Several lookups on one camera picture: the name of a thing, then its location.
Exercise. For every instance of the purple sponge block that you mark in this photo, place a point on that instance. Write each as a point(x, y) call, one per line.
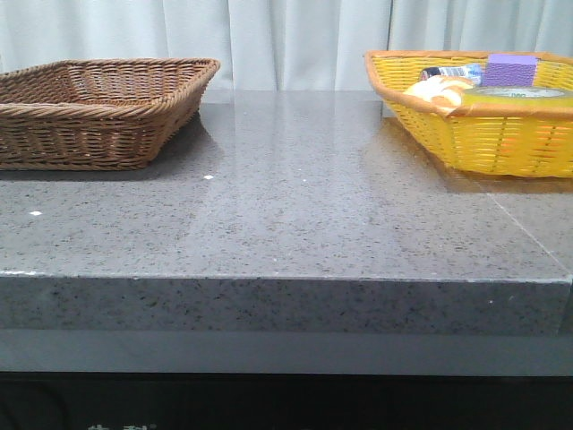
point(506, 70)

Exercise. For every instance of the yellow woven basket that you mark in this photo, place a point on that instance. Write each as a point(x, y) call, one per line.
point(492, 139)

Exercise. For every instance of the brown wicker basket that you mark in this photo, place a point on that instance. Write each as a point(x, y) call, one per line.
point(98, 114)

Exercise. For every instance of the white curtain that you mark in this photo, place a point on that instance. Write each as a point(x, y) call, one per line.
point(276, 45)

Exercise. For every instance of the yellow clear tape roll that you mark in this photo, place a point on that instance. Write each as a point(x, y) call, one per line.
point(534, 97)

